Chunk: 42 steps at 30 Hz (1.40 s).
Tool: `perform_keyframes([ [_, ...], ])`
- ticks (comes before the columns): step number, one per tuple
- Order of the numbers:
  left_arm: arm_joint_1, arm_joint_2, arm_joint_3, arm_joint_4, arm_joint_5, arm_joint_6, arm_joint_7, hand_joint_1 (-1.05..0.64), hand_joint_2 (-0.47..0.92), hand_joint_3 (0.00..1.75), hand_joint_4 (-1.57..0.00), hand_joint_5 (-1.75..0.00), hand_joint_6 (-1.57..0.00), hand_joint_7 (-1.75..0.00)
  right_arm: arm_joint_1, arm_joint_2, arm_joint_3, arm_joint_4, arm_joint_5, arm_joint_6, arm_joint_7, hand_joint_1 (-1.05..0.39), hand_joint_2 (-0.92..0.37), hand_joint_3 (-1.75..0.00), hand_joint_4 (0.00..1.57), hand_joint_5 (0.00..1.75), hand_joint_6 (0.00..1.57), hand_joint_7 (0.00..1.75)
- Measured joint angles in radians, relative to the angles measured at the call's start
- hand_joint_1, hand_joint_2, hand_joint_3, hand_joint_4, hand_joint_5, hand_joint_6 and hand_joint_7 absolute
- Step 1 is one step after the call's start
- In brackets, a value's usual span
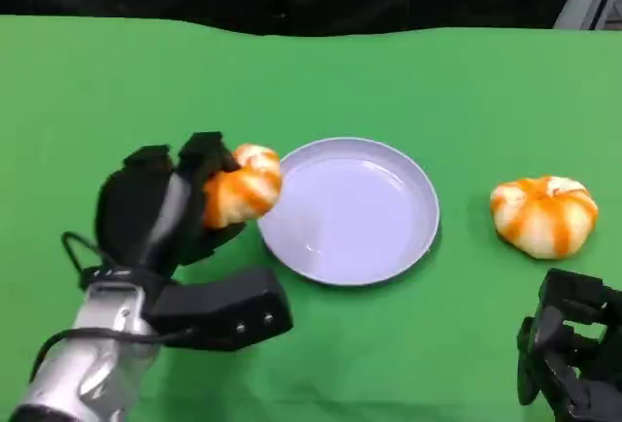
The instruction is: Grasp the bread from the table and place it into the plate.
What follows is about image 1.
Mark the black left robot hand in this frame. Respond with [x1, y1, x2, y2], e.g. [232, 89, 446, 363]
[93, 130, 250, 288]

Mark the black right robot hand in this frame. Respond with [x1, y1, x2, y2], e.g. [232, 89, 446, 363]
[514, 267, 622, 422]

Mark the orange and white bread roll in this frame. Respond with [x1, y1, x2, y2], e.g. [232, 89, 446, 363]
[489, 174, 601, 261]
[200, 143, 285, 231]

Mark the lilac plate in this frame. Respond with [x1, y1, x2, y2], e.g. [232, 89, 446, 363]
[256, 136, 442, 289]

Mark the green table cloth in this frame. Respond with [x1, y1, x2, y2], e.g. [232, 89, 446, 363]
[0, 14, 622, 422]

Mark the black looped wrist cable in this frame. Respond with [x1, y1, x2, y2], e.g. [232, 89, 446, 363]
[59, 230, 128, 293]

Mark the black forearm cable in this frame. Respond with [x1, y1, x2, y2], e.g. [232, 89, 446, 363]
[27, 325, 200, 385]

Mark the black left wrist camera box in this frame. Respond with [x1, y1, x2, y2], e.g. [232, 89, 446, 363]
[142, 265, 295, 354]

